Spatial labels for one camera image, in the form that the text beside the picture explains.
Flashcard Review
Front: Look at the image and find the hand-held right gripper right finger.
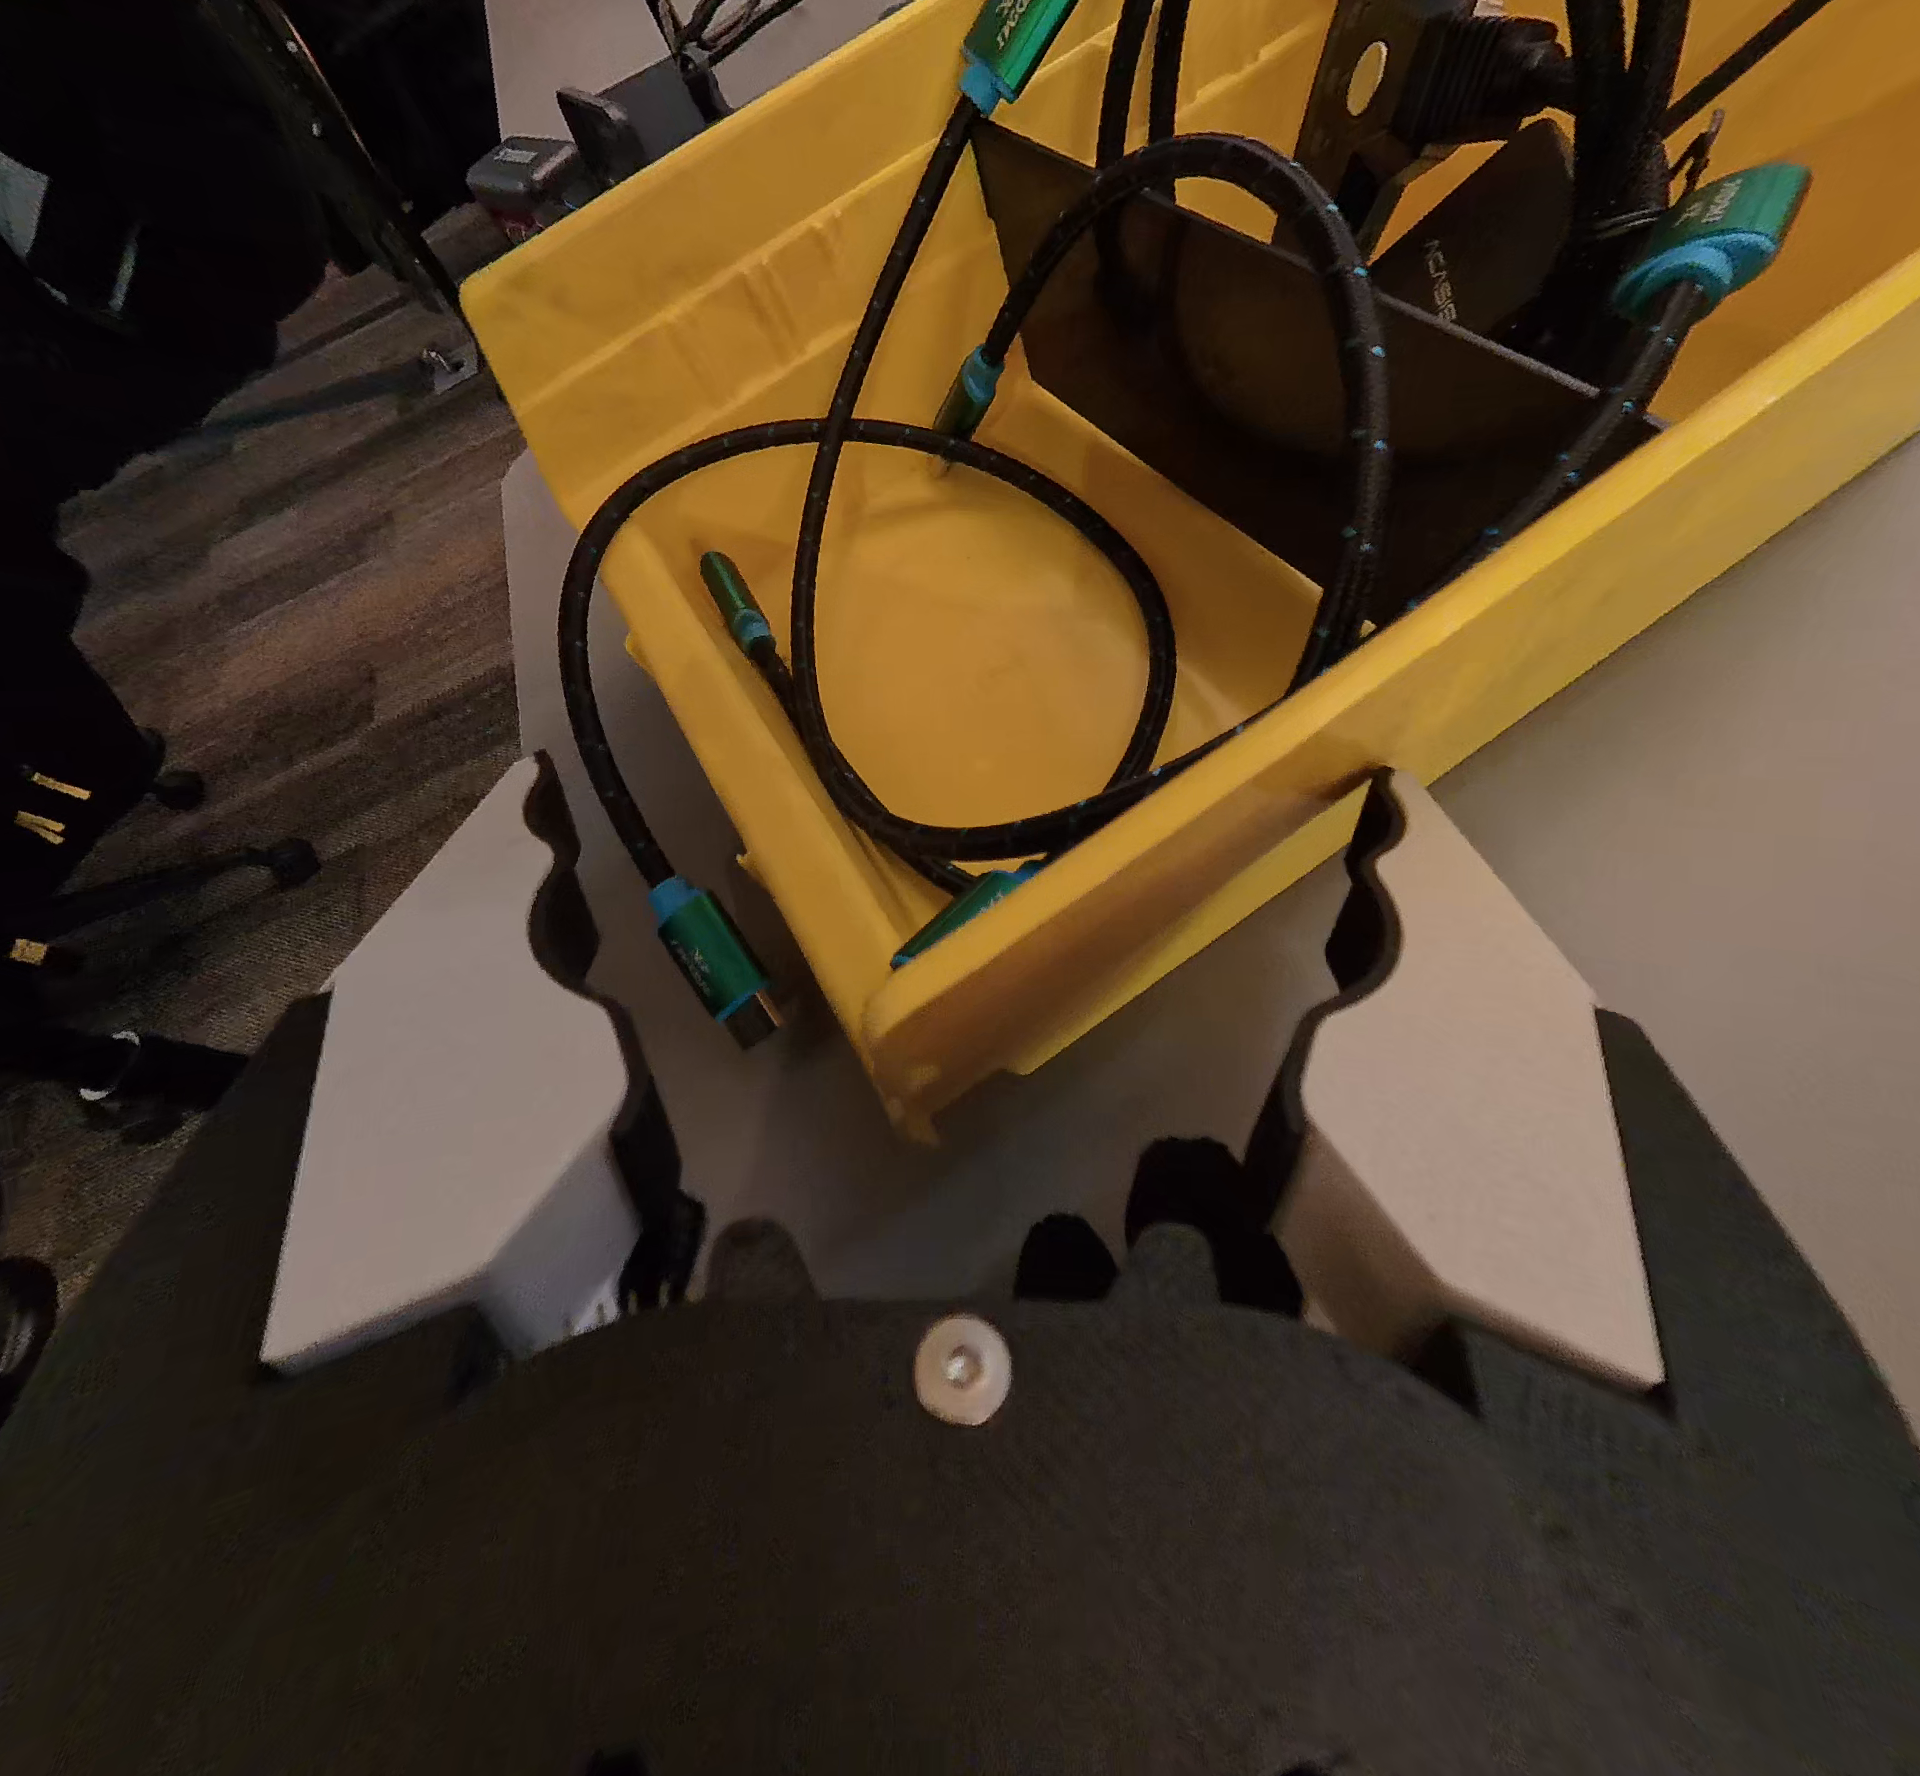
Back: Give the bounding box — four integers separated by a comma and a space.
1251, 770, 1671, 1393

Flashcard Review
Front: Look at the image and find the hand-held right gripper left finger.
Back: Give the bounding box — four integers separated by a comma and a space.
257, 751, 709, 1371

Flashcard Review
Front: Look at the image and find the yellow plastic bin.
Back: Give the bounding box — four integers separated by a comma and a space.
460, 0, 1920, 1146

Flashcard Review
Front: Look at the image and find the black HDMI splitter with cable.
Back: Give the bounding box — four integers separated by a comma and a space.
1100, 0, 1702, 262

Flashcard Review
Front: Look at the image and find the black bin divider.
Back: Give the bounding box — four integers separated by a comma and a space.
972, 125, 1656, 629

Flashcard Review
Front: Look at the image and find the grey labelled device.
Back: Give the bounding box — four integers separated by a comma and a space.
467, 136, 583, 249

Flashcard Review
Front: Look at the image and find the black office chair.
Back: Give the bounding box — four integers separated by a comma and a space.
188, 0, 482, 433

